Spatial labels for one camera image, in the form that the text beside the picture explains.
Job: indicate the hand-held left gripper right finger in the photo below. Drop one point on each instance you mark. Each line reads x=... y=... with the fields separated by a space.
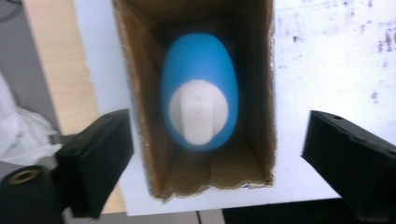
x=355 y=161

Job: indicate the blue bottle with white cap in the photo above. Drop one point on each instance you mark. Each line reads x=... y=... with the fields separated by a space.
x=199 y=68

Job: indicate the brown cardboard box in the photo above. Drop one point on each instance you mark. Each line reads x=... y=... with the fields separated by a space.
x=146 y=93

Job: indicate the white table sheet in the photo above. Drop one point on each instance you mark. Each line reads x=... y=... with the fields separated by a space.
x=323 y=77

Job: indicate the white cloth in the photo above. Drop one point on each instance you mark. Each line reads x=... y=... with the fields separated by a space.
x=21 y=133

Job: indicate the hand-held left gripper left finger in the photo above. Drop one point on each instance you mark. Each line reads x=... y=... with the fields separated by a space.
x=93 y=161

